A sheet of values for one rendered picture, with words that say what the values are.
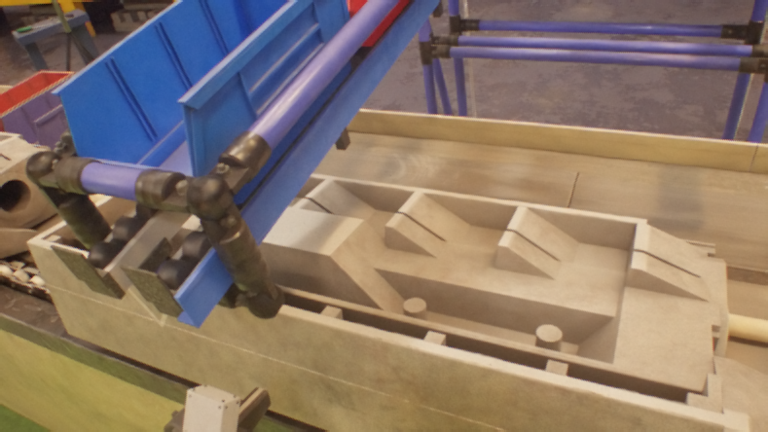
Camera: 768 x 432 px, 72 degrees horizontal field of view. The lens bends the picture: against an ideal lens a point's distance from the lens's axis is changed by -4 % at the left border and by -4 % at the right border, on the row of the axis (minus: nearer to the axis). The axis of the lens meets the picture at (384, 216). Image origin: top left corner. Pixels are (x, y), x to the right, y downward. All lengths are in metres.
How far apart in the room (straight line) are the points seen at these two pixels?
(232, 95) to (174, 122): 0.17
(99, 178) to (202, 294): 0.14
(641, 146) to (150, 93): 1.02
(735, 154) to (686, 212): 0.19
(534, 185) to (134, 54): 0.88
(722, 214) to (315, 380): 0.85
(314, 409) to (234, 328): 0.15
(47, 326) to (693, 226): 1.27
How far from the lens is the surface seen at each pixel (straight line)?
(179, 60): 0.68
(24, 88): 2.30
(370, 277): 0.80
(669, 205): 1.23
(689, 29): 1.51
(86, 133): 0.60
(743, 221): 1.23
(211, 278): 0.50
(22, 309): 1.34
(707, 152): 1.34
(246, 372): 0.81
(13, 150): 1.62
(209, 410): 0.53
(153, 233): 0.61
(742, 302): 1.06
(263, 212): 0.54
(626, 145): 1.33
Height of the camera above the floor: 1.48
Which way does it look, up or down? 38 degrees down
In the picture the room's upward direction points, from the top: 11 degrees counter-clockwise
